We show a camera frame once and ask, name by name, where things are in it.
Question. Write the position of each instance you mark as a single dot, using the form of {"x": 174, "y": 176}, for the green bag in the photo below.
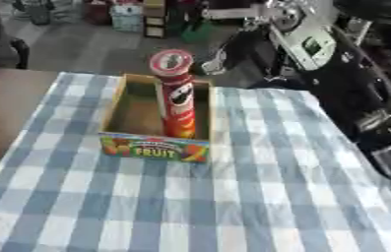
{"x": 195, "y": 32}

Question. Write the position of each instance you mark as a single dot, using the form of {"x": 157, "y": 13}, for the teal box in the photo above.
{"x": 127, "y": 18}

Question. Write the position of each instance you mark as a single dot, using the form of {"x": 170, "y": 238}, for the dark red bag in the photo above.
{"x": 97, "y": 12}

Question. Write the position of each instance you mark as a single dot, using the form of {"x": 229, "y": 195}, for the silver and black right robot arm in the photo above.
{"x": 348, "y": 85}

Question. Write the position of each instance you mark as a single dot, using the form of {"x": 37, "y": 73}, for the tan shelf box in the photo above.
{"x": 155, "y": 19}

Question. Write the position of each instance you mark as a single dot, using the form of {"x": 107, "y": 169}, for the red cylindrical chips can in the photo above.
{"x": 178, "y": 108}

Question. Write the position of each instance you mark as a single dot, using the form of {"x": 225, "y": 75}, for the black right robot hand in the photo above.
{"x": 249, "y": 49}

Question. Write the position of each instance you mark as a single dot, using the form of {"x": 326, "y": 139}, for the cardboard box with fruit print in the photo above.
{"x": 147, "y": 149}

